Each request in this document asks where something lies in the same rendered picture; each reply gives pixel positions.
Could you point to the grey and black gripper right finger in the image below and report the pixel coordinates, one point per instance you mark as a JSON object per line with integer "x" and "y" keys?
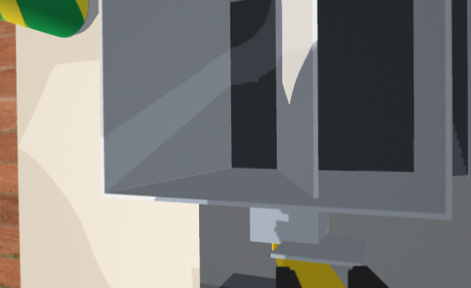
{"x": 364, "y": 277}

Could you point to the green drink can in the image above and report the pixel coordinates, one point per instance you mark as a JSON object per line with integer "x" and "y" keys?
{"x": 61, "y": 18}

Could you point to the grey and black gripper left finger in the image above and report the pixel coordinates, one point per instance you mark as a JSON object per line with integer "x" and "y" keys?
{"x": 286, "y": 278}

